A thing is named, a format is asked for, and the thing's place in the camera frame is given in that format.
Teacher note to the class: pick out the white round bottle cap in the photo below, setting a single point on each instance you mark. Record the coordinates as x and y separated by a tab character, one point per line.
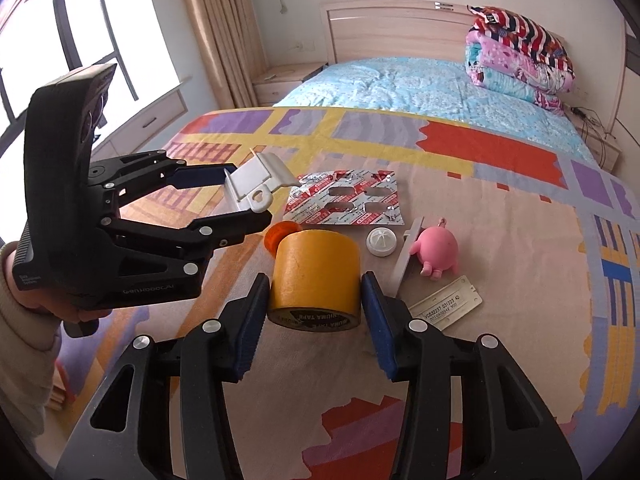
381	242

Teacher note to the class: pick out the white plastic strip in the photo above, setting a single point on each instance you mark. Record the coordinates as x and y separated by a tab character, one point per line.
402	265

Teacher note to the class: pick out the yellow tape roll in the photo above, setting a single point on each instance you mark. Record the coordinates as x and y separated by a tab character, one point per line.
315	270

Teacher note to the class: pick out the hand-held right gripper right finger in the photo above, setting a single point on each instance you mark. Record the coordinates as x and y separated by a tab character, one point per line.
377	325

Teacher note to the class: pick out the pink floral folded quilt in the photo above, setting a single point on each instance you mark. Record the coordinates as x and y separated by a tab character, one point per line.
505	67

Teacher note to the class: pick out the beige curtain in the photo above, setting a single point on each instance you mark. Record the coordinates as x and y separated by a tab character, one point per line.
220	20

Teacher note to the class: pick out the window with dark frame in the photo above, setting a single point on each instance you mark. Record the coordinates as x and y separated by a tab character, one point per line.
100	35

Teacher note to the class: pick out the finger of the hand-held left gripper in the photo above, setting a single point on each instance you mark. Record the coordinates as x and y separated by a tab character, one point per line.
200	175
230	227

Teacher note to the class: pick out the window seat cabinet with drawers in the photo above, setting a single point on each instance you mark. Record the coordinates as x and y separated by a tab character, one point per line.
150	115

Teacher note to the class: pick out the light wooden headboard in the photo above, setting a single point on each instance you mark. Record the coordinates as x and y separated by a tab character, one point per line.
390	30

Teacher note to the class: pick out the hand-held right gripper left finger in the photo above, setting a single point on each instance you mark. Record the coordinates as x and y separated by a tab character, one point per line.
247	330

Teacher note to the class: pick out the white plastic clip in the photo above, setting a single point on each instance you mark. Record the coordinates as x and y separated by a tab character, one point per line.
255	175

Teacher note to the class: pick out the orange bottle cap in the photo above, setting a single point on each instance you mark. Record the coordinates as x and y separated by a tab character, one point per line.
275	237

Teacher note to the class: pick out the silver red blister pack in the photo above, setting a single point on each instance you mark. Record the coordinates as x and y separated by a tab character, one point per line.
310	205

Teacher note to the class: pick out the white label tag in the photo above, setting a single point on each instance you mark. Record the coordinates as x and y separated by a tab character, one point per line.
450	302

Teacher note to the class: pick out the pink pig toy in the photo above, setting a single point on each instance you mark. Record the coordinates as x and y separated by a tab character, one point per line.
437	247

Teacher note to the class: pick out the person's left forearm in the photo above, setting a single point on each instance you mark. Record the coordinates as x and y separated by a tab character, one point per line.
25	350

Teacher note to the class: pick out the striped red blue quilt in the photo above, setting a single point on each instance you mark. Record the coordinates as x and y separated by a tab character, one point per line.
520	30

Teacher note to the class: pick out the light wooden nightstand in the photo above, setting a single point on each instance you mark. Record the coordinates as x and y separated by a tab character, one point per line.
280	87

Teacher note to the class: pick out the person's left hand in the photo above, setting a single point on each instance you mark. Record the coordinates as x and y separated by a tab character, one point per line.
75	315

